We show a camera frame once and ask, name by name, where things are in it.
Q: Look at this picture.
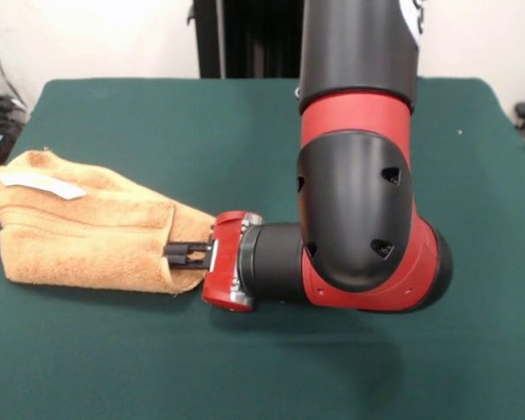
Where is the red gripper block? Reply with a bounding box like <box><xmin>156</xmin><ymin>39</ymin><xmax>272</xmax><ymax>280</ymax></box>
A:
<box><xmin>164</xmin><ymin>211</ymin><xmax>264</xmax><ymax>313</ymax></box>

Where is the tan terry towel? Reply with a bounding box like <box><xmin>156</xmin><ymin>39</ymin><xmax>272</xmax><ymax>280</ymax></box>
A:
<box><xmin>0</xmin><ymin>149</ymin><xmax>219</xmax><ymax>297</ymax></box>

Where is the dark green table cloth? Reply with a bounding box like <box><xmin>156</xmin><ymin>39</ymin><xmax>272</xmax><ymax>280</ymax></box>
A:
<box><xmin>0</xmin><ymin>76</ymin><xmax>525</xmax><ymax>420</ymax></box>

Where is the black equipment pile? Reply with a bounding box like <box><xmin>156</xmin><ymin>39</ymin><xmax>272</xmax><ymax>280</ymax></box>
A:
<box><xmin>0</xmin><ymin>67</ymin><xmax>28</xmax><ymax>181</ymax></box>

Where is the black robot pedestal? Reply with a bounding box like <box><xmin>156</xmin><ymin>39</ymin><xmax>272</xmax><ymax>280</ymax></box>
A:
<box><xmin>185</xmin><ymin>0</ymin><xmax>307</xmax><ymax>80</ymax></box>

